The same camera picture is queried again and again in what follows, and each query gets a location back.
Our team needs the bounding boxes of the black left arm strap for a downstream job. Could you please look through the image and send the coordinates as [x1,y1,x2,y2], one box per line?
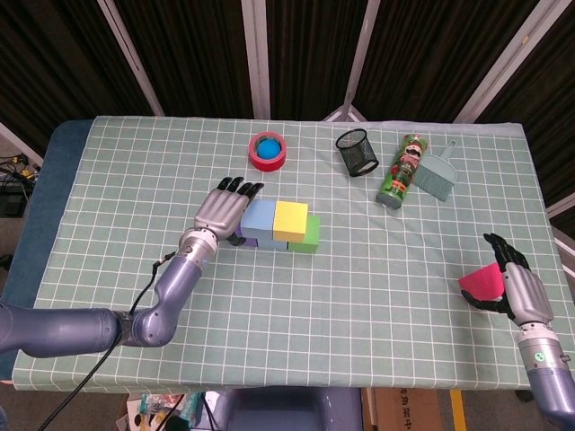
[114,309,136,347]

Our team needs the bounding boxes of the dark pleated curtain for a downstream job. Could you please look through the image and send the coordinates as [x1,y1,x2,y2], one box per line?
[0,0,575,216]

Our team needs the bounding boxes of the green checkered tablecloth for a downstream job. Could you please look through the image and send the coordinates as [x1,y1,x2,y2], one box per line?
[11,115,575,394]

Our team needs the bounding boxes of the red tape roll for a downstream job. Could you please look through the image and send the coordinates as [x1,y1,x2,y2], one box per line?
[248,131,288,172]

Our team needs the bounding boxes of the colourful printed bag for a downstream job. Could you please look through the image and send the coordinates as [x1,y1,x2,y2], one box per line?
[125,391,203,431]

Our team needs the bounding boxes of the black electronics box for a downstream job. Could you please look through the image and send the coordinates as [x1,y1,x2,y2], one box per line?
[0,188,29,217]

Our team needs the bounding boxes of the brown cardboard box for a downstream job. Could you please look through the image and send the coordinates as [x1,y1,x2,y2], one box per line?
[370,386,455,431]

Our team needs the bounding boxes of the green chips can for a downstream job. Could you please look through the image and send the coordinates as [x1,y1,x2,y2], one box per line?
[376,133,429,210]

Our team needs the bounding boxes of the tangled floor cables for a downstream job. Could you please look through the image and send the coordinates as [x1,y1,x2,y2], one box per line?
[0,154,41,185]

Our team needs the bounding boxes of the purple cube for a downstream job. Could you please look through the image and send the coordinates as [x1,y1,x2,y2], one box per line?
[233,226,260,249]

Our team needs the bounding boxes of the white frame post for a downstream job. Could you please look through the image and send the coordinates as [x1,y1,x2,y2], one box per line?
[545,192,575,216]
[241,0,273,120]
[96,0,165,117]
[453,0,562,123]
[322,0,383,122]
[0,120,46,167]

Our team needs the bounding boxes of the light blue cube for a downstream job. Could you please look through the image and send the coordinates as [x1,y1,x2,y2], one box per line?
[240,199,276,241]
[256,235,288,251]

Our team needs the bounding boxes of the blue ball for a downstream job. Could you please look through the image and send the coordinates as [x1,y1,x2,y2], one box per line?
[255,138,282,161]

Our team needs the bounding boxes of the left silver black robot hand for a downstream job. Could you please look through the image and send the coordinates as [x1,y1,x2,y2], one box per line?
[193,176,265,247]

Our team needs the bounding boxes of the yellow cube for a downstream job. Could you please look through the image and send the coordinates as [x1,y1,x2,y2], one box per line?
[272,200,310,243]

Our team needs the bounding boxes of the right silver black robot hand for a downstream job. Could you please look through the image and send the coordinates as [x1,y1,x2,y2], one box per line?
[461,232,554,329]

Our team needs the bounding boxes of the blue-grey robot torso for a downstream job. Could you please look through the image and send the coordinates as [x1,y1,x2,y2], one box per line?
[215,386,363,431]

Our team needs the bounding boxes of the pale blue hand brush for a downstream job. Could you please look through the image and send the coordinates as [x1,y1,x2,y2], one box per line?
[412,139,460,202]

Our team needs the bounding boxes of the green cube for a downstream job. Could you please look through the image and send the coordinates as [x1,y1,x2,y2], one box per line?
[287,215,323,255]

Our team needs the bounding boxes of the pink red cube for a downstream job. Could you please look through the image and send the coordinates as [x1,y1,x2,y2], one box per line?
[458,262,505,303]

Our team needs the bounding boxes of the black mesh pen cup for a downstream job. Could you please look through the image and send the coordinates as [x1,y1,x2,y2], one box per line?
[335,128,380,178]

